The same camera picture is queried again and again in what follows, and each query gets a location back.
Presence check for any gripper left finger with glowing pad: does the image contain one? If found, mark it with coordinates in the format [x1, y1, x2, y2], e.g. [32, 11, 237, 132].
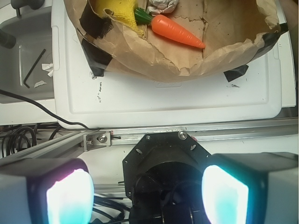
[0, 158, 94, 224]

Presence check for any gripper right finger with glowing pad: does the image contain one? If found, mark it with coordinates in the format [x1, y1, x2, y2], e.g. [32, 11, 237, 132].
[201, 152, 299, 224]

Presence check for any orange plastic toy carrot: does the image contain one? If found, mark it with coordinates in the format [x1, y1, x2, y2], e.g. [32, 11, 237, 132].
[135, 7, 206, 49]

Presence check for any white plastic tray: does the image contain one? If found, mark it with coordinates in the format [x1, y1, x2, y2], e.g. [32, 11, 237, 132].
[51, 0, 296, 128]

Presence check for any black hex key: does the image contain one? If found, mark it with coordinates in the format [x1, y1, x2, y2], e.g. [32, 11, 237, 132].
[23, 49, 46, 89]

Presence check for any grey plastic bin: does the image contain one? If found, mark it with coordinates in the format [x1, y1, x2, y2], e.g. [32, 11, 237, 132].
[0, 7, 54, 100]

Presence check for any brown paper bag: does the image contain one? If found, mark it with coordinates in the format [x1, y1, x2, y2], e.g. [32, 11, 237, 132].
[64, 0, 283, 83]

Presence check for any yellow knitted cloth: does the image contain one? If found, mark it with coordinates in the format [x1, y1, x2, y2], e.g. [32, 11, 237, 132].
[93, 0, 144, 36]

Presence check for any crumpled white paper ball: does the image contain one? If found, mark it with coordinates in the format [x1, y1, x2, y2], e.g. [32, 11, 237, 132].
[146, 0, 179, 16]

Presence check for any aluminium extrusion frame rail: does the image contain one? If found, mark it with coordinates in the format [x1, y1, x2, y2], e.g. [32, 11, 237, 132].
[0, 117, 299, 165]

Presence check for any black cable on table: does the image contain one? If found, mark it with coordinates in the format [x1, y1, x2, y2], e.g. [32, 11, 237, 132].
[0, 89, 101, 131]

